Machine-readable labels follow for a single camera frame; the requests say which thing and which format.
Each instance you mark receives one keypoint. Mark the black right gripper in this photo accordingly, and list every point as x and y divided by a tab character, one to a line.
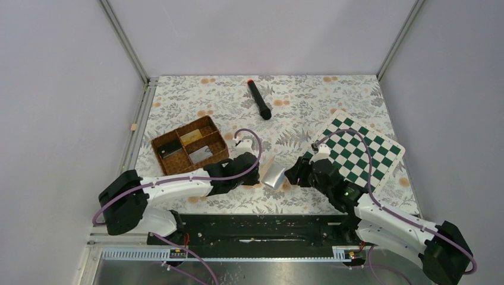
299	170

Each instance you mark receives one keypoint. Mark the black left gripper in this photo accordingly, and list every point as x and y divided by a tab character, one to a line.
253	180

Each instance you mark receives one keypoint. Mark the beige leather card holder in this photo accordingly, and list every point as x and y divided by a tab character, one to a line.
272	174

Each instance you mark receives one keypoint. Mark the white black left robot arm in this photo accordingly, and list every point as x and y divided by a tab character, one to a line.
128	202

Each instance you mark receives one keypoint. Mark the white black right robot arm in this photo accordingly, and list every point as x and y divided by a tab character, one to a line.
439	250

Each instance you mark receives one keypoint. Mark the silver card in basket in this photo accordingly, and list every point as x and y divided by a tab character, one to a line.
200	154

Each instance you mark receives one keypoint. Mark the gold card in basket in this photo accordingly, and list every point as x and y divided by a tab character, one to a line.
191	137

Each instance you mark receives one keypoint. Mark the black card in basket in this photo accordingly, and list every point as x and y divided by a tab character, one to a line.
169	149

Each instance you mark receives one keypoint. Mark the green white chessboard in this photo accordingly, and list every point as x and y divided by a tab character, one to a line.
348	153

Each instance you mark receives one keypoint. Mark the brown woven divided basket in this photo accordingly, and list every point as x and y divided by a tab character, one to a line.
180	161

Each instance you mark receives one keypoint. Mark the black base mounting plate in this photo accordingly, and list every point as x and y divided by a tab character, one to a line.
248	236

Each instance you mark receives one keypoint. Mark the black microphone orange tip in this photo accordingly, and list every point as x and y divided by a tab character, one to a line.
264	110

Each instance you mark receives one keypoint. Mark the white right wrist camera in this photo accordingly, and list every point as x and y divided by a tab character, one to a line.
323	152

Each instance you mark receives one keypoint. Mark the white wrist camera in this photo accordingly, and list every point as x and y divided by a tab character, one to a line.
323	152
243	146

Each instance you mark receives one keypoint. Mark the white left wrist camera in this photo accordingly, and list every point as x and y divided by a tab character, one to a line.
243	146

